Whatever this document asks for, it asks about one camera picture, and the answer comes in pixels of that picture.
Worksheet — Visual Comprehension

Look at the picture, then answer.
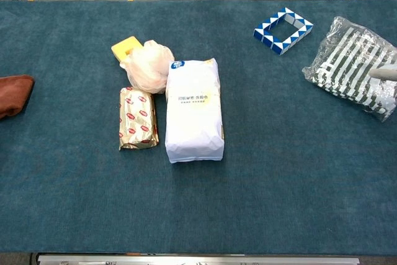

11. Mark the crumpled white plastic bag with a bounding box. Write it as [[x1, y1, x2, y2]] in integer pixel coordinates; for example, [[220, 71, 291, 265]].
[[119, 40, 176, 95]]

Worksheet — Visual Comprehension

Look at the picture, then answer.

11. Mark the aluminium frame rail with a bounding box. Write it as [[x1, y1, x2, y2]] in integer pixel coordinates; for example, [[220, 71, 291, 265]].
[[36, 254, 360, 265]]

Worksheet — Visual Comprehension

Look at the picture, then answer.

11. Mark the white tissue pack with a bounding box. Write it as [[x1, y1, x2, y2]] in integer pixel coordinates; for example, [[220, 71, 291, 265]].
[[164, 58, 225, 164]]

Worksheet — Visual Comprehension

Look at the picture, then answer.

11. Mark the blue white snake puzzle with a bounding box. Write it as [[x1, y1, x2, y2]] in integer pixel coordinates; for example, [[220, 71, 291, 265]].
[[252, 7, 314, 56]]

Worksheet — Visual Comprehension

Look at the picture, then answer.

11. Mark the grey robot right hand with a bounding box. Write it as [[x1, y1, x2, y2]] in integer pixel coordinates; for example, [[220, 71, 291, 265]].
[[368, 64, 397, 82]]

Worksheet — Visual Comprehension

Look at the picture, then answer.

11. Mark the striped garment in clear bag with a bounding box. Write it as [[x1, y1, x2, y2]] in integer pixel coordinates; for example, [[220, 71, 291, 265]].
[[301, 16, 397, 123]]

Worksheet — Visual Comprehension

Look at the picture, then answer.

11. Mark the gold foil snack pack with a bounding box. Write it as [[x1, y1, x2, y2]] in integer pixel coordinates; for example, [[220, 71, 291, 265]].
[[118, 86, 159, 151]]

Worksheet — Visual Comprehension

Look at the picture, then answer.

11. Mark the yellow plastic block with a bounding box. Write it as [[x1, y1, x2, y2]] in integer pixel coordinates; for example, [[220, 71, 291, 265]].
[[110, 35, 145, 63]]

